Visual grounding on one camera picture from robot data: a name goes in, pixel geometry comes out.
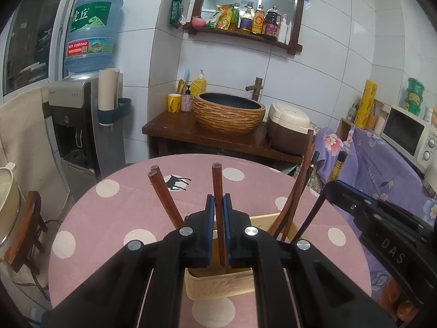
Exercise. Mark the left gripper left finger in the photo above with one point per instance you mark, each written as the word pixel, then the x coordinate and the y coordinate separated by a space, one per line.
pixel 208 225

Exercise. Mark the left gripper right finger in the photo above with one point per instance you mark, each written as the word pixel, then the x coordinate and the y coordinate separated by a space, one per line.
pixel 229 218

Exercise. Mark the brown chopstick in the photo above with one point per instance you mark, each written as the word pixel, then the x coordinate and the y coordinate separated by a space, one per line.
pixel 308 156
pixel 219 212

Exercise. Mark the reddish chopstick pair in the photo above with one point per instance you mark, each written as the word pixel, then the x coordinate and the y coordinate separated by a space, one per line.
pixel 160 184
pixel 164 198

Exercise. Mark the dark chopstick gold band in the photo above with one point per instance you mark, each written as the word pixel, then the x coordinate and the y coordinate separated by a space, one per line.
pixel 313 212

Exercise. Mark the right hand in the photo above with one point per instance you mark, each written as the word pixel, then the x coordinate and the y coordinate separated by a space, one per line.
pixel 394 302

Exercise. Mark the beige plastic utensil holder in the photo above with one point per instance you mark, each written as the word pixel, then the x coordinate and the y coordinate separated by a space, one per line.
pixel 216 281

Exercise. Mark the pink polka dot tablecloth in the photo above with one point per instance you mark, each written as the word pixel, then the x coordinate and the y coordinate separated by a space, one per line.
pixel 124 207

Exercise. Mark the purple floral cloth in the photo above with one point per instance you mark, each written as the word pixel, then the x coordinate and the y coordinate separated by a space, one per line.
pixel 376 169

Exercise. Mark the wooden sink counter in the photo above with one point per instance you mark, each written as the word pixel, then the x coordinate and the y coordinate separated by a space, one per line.
pixel 180 133

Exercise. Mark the white microwave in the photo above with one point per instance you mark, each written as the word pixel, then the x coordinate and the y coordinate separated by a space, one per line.
pixel 412 137

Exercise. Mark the woven basin sink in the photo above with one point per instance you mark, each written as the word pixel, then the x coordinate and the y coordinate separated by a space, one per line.
pixel 227 114

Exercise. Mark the rice cooker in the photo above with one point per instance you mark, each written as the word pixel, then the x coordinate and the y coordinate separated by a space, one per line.
pixel 287 128

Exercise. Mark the yellow mug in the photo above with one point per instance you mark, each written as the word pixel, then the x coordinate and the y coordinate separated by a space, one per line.
pixel 174 102

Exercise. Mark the bronze faucet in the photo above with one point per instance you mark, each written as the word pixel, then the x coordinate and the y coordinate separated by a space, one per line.
pixel 255 89

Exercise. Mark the yellow soap bottle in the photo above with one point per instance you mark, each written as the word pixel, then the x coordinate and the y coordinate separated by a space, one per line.
pixel 199 84

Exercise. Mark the water dispenser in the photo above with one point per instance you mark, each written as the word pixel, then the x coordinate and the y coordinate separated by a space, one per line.
pixel 90 141

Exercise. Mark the yellow roll package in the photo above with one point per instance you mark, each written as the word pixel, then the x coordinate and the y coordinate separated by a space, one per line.
pixel 366 104

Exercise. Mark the green cans stack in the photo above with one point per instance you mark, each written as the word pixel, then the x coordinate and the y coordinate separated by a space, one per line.
pixel 414 96

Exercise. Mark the paper cup stack dispenser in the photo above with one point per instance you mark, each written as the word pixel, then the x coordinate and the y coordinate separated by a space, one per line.
pixel 111 107

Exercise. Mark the wooden stool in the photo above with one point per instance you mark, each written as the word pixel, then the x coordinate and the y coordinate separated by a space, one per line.
pixel 27 236

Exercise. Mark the cream cooking pot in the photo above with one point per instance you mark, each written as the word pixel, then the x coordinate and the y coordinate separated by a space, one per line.
pixel 11 202

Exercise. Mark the yellow oil bottle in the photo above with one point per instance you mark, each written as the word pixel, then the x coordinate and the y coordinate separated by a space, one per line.
pixel 258 20

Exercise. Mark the dark soy sauce bottle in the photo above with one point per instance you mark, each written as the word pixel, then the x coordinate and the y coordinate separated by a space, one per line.
pixel 272 21

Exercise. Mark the green hanging packet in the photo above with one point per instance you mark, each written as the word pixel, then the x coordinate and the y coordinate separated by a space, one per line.
pixel 176 14

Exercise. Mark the wooden framed mirror shelf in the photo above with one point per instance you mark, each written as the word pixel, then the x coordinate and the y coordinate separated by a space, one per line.
pixel 234 18

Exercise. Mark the blue water bottle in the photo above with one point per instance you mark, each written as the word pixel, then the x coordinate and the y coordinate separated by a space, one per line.
pixel 91 36

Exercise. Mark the window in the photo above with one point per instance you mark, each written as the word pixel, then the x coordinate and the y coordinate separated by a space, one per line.
pixel 28 43

